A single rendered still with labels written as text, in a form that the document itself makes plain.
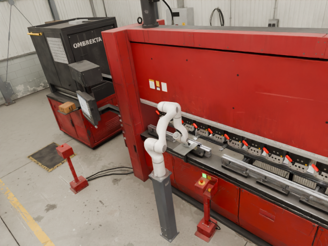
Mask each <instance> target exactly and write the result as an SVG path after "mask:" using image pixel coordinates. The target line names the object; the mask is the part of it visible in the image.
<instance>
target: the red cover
mask: <svg viewBox="0 0 328 246"><path fill-rule="evenodd" d="M127 35H128V40H129V41H135V42H146V43H157V44H168V45H178V46H189V47H200V48H211V49H222V50H232V51H244V52H254V53H265V54H276V55H287V56H298V57H308V58H320V59H328V34H320V33H290V32H259V31H228V30H197V29H167V28H137V27H132V28H128V29H127Z"/></svg>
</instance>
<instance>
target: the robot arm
mask: <svg viewBox="0 0 328 246"><path fill-rule="evenodd" d="M157 108H158V110H159V111H161V112H165V113H167V114H166V115H165V116H163V117H161V118H160V119H159V121H158V124H157V128H156V131H157V134H158V136H159V140H156V139H154V138H147V139H146V140H145V142H144V147H145V149H146V151H147V152H148V154H149V155H150V156H151V158H152V163H153V169H154V170H153V171H152V172H151V177H152V178H153V179H155V180H164V179H166V178H167V177H168V176H169V170H168V169H167V168H165V165H164V156H163V154H162V153H164V152H165V151H166V148H167V144H166V137H165V134H166V129H167V126H168V123H169V121H170V120H171V119H172V118H173V122H174V127H175V128H176V129H177V130H179V131H180V132H181V133H182V134H180V133H179V132H175V133H174V134H173V138H174V139H175V140H177V141H178V142H180V143H183V144H187V145H188V146H190V144H191V143H189V141H188V132H187V130H186V128H185V127H184V126H183V125H182V115H181V107H180V105H179V104H178V103H176V102H160V103H158V105H157Z"/></svg>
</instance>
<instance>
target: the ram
mask: <svg viewBox="0 0 328 246"><path fill-rule="evenodd" d="M130 45H131V51H132V56H133V62H134V67H135V73H136V78H137V84H138V90H139V95H140V99H144V100H147V101H150V102H153V103H157V104H158V103H160V102H172V103H178V104H179V105H180V107H181V111H182V112H185V113H188V114H191V115H194V116H197V117H200V118H204V119H207V120H210V121H213V122H216V123H220V124H223V125H226V126H229V127H232V128H236V129H238V130H241V131H245V132H248V133H251V134H254V135H257V136H260V137H263V138H267V139H270V140H273V141H276V142H279V143H282V144H286V145H289V146H292V147H295V148H298V149H301V150H304V151H308V152H311V153H314V154H317V155H320V156H323V157H327V158H328V59H320V58H308V57H298V56H287V55H276V54H265V53H254V52H244V51H232V50H222V49H211V48H200V47H189V46H178V45H168V44H157V43H146V42H135V41H134V42H131V43H130ZM149 79H150V80H154V86H155V89H153V88H150V83H149ZM156 81H159V86H157V85H156ZM161 82H164V83H166V86H167V92H165V91H162V84H161ZM157 87H159V88H160V90H157ZM181 115H182V116H183V117H186V118H189V119H192V120H195V121H198V122H201V123H205V124H208V125H210V126H213V127H217V128H220V129H223V130H226V131H229V132H232V133H235V134H238V135H241V136H244V137H247V138H250V139H253V140H256V141H259V142H262V143H265V144H268V145H271V146H274V147H277V148H280V149H283V150H286V151H289V152H292V153H295V154H298V155H301V156H304V157H307V158H310V159H313V160H316V161H319V162H322V163H325V164H328V161H325V160H322V159H319V158H315V157H313V156H310V155H307V154H304V153H301V152H298V151H294V150H291V149H288V148H285V147H282V146H279V145H276V144H273V143H269V142H266V141H263V140H260V139H257V138H255V137H251V136H248V135H245V134H242V133H239V132H236V131H233V130H230V129H227V128H224V127H221V126H218V125H215V124H212V123H208V122H205V121H202V120H199V119H196V118H193V117H190V116H187V115H184V114H181Z"/></svg>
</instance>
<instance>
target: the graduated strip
mask: <svg viewBox="0 0 328 246"><path fill-rule="evenodd" d="M140 101H143V102H146V103H150V104H153V105H156V106H157V105H158V104H157V103H154V102H150V101H147V100H144V99H140ZM181 114H184V115H187V116H190V117H193V118H196V119H199V120H202V121H205V122H208V123H212V124H215V125H218V126H221V127H224V128H227V129H230V130H233V131H236V132H239V133H242V134H245V135H248V136H251V137H255V138H257V139H260V140H263V141H266V142H269V143H272V144H276V145H279V146H282V147H285V148H288V149H291V150H294V151H298V152H301V153H304V154H307V155H310V156H313V157H315V158H319V159H322V160H325V161H328V158H327V157H323V156H320V155H317V154H314V153H311V152H308V151H304V150H301V149H298V148H295V147H292V146H289V145H286V144H283V143H279V142H276V141H273V140H270V139H267V138H263V137H260V136H257V135H254V134H251V133H248V132H245V131H241V130H238V129H236V128H232V127H229V126H226V125H223V124H220V123H216V122H213V121H210V120H207V119H204V118H200V117H197V116H194V115H191V114H188V113H185V112H181Z"/></svg>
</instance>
